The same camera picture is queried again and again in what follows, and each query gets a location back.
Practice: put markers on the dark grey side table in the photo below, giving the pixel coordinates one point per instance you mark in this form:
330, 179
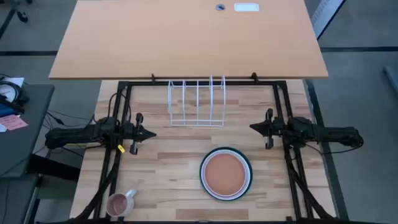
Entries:
25, 137

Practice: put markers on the pink paper note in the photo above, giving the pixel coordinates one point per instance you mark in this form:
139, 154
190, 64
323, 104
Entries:
12, 122

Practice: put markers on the black aluminium rig frame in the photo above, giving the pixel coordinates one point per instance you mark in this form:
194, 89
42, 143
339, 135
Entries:
202, 83

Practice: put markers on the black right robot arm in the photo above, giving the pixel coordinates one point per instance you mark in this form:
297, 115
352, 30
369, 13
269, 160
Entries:
326, 133

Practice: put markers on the black chair base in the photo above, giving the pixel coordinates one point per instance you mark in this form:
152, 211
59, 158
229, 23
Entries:
22, 15

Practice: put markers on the blue flat item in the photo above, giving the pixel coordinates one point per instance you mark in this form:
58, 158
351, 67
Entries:
4, 111

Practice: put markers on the white perforated computer case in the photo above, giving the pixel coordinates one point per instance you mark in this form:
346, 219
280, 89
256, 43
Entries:
326, 15

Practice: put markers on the light tan desk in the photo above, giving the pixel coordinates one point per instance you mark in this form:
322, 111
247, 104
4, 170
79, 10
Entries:
186, 40

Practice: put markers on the black case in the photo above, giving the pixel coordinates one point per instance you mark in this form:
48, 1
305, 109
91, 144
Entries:
53, 168

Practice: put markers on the green plate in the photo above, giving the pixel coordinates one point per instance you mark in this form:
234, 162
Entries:
225, 148

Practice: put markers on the yellow tag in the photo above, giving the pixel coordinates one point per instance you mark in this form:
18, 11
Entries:
121, 148

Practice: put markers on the pink ceramic mug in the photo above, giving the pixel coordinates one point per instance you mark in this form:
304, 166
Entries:
119, 203

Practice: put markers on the orange plate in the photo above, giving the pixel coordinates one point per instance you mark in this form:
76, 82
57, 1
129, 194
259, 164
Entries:
225, 174

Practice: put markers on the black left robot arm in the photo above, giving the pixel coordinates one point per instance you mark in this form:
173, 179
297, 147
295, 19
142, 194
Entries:
81, 133

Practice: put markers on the white rectangular desk plate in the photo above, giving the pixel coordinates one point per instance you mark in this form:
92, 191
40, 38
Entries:
246, 7

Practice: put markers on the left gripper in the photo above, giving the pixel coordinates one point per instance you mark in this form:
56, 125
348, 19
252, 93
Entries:
130, 132

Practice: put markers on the white paper sheet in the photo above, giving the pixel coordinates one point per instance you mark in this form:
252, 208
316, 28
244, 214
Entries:
15, 81

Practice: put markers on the white plate with pink underside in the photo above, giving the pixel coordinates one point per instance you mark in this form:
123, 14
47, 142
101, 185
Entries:
225, 151

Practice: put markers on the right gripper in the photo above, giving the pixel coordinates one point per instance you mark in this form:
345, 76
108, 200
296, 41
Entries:
278, 128

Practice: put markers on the black frame clamp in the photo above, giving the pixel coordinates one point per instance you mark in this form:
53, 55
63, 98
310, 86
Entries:
254, 76
153, 78

